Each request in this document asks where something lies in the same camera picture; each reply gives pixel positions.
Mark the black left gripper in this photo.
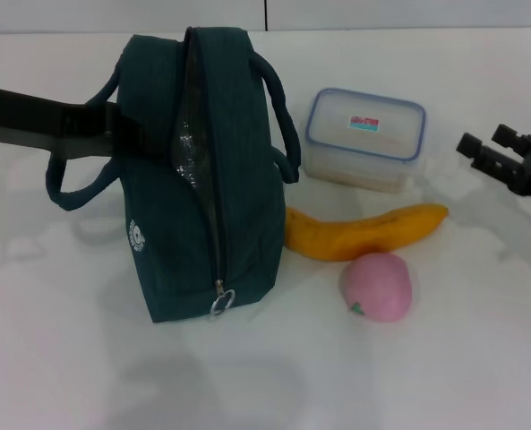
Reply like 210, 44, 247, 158
0, 85, 170, 161

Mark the clear lunch box blue seal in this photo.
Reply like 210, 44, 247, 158
301, 87, 428, 195

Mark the dark teal insulated lunch bag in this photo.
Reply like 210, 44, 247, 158
45, 25, 301, 324

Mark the pink toy peach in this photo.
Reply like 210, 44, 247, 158
339, 252, 415, 324

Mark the yellow banana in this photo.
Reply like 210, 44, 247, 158
284, 202, 450, 263

